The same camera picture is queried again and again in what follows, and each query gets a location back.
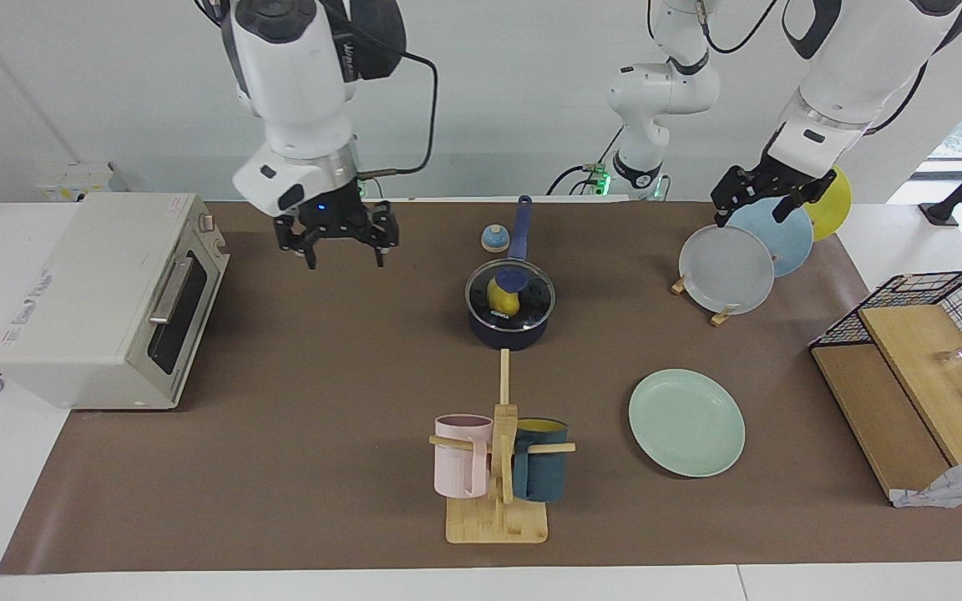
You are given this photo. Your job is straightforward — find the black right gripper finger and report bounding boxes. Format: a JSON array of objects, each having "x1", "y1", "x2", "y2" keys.
[
  {"x1": 367, "y1": 200, "x2": 401, "y2": 269},
  {"x1": 274, "y1": 214, "x2": 321, "y2": 270}
]

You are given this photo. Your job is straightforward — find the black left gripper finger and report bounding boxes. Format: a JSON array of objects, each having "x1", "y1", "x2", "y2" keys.
[
  {"x1": 711, "y1": 165, "x2": 749, "y2": 229},
  {"x1": 772, "y1": 169, "x2": 838, "y2": 224}
]

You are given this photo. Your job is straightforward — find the glass lid blue knob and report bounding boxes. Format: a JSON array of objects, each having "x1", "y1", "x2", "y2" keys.
[{"x1": 464, "y1": 259, "x2": 556, "y2": 329}]

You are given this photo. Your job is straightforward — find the yellow potato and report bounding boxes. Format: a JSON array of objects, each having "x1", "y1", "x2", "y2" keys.
[{"x1": 487, "y1": 280, "x2": 521, "y2": 319}]

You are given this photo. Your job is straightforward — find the yellow plate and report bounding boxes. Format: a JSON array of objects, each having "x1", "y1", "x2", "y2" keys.
[{"x1": 807, "y1": 164, "x2": 853, "y2": 243}]

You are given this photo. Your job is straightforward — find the light blue plate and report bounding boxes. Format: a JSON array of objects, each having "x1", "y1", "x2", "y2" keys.
[{"x1": 727, "y1": 196, "x2": 814, "y2": 278}]

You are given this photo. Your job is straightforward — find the grey plate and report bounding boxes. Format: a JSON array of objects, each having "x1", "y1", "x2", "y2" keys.
[{"x1": 678, "y1": 224, "x2": 776, "y2": 316}]

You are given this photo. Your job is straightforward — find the pale green plate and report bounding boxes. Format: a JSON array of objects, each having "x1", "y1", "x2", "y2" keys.
[{"x1": 629, "y1": 369, "x2": 746, "y2": 478}]

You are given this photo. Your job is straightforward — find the wooden dish rack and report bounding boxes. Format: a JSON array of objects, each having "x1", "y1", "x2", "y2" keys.
[{"x1": 671, "y1": 255, "x2": 737, "y2": 327}]

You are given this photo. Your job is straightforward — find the beige toaster oven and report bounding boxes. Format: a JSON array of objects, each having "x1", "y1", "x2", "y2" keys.
[{"x1": 0, "y1": 192, "x2": 230, "y2": 410}]

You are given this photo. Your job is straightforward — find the brown table mat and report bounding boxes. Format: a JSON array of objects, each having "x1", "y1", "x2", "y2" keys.
[{"x1": 0, "y1": 200, "x2": 962, "y2": 575}]

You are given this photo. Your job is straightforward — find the pink mug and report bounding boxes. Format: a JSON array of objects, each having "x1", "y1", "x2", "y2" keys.
[{"x1": 434, "y1": 414, "x2": 494, "y2": 498}]

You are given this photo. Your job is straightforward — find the dark teal mug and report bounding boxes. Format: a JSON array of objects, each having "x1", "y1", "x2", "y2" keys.
[{"x1": 512, "y1": 417, "x2": 569, "y2": 503}]

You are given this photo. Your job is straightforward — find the wooden mug tree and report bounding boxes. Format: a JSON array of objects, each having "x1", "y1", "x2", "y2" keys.
[{"x1": 428, "y1": 349, "x2": 575, "y2": 544}]

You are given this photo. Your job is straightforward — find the marble patterned white cloth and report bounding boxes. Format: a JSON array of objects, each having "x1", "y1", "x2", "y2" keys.
[{"x1": 890, "y1": 455, "x2": 962, "y2": 508}]

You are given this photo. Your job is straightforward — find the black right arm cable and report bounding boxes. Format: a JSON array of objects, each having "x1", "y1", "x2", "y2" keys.
[{"x1": 356, "y1": 46, "x2": 438, "y2": 180}]

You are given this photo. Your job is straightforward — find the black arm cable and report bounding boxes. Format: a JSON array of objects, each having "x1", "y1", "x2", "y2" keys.
[
  {"x1": 356, "y1": 46, "x2": 438, "y2": 180},
  {"x1": 698, "y1": 0, "x2": 782, "y2": 56}
]

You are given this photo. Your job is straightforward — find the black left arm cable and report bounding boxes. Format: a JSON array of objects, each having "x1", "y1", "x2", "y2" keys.
[{"x1": 698, "y1": 0, "x2": 782, "y2": 56}]

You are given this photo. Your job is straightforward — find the black pot blue handle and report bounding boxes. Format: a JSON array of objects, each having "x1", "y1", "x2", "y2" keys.
[{"x1": 466, "y1": 195, "x2": 556, "y2": 350}]

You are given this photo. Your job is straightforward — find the white wall socket box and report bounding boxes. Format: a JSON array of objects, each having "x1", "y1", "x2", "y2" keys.
[{"x1": 37, "y1": 163, "x2": 127, "y2": 203}]

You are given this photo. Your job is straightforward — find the wire and wood shelf rack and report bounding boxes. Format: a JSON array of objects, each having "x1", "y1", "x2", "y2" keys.
[{"x1": 808, "y1": 270, "x2": 962, "y2": 502}]

